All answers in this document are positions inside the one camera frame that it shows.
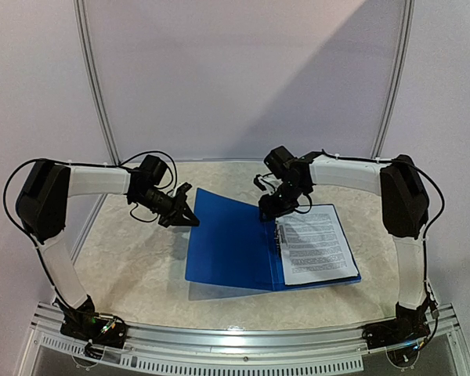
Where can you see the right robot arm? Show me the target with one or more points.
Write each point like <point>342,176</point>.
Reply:
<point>404,206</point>

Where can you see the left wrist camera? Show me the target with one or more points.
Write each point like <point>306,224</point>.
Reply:
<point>184,188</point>

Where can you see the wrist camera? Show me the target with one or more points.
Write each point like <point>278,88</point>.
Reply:
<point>184,188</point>
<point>262,183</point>

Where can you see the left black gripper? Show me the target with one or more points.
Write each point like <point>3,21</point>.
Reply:
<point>175,216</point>

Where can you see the aluminium front rail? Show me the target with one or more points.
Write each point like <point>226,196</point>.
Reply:
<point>157,350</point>

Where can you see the blue plastic folder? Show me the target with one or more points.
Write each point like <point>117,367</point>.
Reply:
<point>232,248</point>

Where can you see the printed paper sheet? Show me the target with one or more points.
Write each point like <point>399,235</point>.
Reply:
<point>318,252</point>

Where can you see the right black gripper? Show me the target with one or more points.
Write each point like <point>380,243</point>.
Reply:
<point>272,203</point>

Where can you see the right aluminium frame post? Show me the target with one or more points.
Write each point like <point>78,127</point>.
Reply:
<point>395,77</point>

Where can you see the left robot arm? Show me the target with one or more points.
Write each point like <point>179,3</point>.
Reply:
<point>41,209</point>

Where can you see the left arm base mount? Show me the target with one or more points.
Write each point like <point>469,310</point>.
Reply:
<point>86,324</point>

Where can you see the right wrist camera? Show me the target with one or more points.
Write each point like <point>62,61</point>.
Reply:
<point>262,183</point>

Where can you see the metal folder clip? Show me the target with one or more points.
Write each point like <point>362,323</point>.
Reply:
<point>280,238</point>

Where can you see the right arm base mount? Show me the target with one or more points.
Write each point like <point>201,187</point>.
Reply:
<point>405,336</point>

